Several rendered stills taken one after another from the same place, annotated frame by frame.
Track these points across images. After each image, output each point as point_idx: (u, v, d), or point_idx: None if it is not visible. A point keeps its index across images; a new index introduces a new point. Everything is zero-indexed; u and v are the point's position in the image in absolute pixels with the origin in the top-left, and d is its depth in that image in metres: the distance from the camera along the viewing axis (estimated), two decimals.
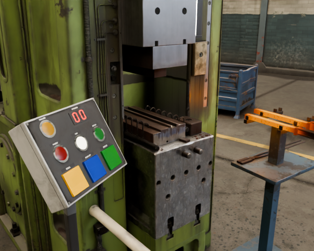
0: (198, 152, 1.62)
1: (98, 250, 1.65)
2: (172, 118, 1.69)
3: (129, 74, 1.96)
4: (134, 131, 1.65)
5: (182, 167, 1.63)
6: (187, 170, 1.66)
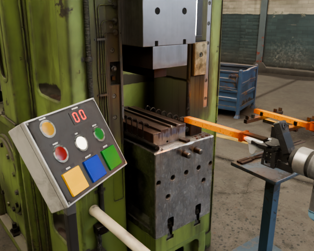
0: (198, 152, 1.62)
1: (98, 250, 1.65)
2: (172, 118, 1.69)
3: (129, 74, 1.96)
4: (134, 131, 1.65)
5: (182, 167, 1.63)
6: (187, 170, 1.66)
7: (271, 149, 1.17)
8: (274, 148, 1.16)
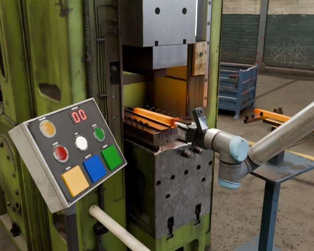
0: (198, 152, 1.62)
1: (98, 250, 1.65)
2: None
3: (129, 74, 1.96)
4: (134, 131, 1.65)
5: (182, 167, 1.63)
6: (187, 170, 1.66)
7: (191, 131, 1.47)
8: (193, 129, 1.46)
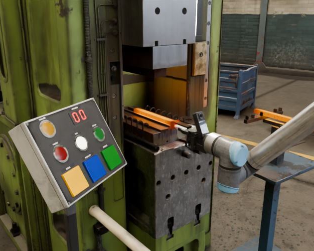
0: (198, 152, 1.62)
1: (98, 250, 1.65)
2: (172, 118, 1.69)
3: (129, 74, 1.96)
4: (134, 131, 1.65)
5: (182, 167, 1.63)
6: (187, 170, 1.66)
7: (191, 134, 1.47)
8: (193, 133, 1.47)
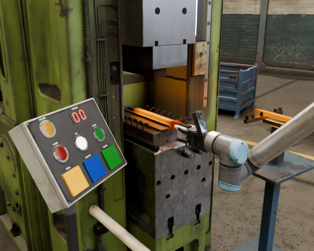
0: (198, 152, 1.62)
1: (98, 250, 1.65)
2: (172, 118, 1.69)
3: (129, 74, 1.96)
4: (134, 131, 1.65)
5: (182, 167, 1.63)
6: (187, 170, 1.66)
7: (191, 134, 1.47)
8: (193, 132, 1.47)
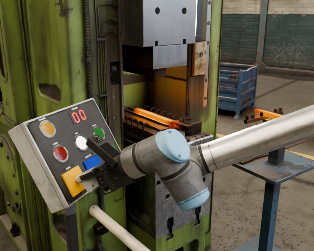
0: None
1: (98, 250, 1.65)
2: (172, 118, 1.69)
3: (129, 74, 1.96)
4: (134, 131, 1.65)
5: None
6: None
7: (99, 171, 0.95)
8: (101, 167, 0.95)
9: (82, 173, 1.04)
